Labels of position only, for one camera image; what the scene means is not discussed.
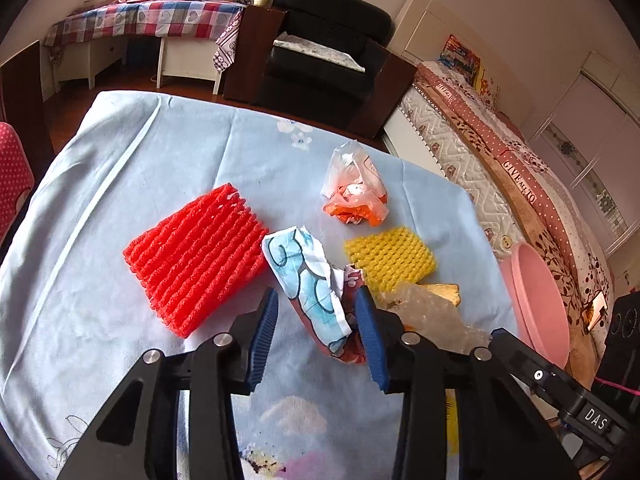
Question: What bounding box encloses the blue white wrapper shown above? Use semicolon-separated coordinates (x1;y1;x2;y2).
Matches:
262;226;366;364

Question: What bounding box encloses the pink plastic trash bucket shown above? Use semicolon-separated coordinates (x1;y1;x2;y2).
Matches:
499;243;570;368

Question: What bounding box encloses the yellow foam fruit net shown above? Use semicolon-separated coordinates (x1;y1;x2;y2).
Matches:
344;226;437;296

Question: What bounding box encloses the orange bread piece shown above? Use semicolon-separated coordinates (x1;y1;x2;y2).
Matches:
421;284;461;307

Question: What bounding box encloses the red foam fruit net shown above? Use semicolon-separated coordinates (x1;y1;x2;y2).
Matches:
122;183;269;338

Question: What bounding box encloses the smartphone on bed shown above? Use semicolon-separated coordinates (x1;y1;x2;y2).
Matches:
585;290;608;332

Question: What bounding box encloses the orange white plastic bag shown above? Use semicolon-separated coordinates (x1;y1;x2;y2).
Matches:
321;141;388;226

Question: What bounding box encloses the light blue floral tablecloth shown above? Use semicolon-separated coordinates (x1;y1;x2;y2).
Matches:
1;91;518;479

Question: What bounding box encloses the bed with floral bedding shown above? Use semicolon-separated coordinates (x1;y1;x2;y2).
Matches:
386;62;614;386

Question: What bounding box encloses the dark wooden nightstand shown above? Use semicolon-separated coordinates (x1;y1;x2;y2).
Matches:
347;40;416;139

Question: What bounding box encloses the white cushion on armchair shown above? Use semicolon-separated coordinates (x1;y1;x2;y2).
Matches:
273;32;366;73

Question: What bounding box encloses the black leather armchair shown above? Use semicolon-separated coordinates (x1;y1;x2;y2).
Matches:
255;0;392;129

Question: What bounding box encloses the white wardrobe with pink doors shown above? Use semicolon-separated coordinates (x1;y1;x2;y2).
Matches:
529;52;639;256

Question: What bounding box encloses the colourful printed pillow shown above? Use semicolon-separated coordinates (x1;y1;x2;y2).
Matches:
438;35;480;84

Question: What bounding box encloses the red polka dot cushion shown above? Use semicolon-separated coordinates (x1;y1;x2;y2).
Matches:
0;122;35;242

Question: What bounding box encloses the white desk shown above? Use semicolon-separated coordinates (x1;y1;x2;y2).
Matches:
49;36;221;96

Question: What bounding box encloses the white bed headboard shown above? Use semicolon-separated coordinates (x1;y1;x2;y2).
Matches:
388;0;511;87

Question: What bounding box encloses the dark wooden side cabinet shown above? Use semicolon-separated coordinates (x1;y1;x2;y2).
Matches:
224;6;285;104

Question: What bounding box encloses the plaid tablecloth on desk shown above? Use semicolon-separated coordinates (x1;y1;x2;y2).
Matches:
44;0;246;73

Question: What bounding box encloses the dark wooden cabinet left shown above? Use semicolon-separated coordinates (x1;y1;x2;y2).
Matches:
1;41;54;183

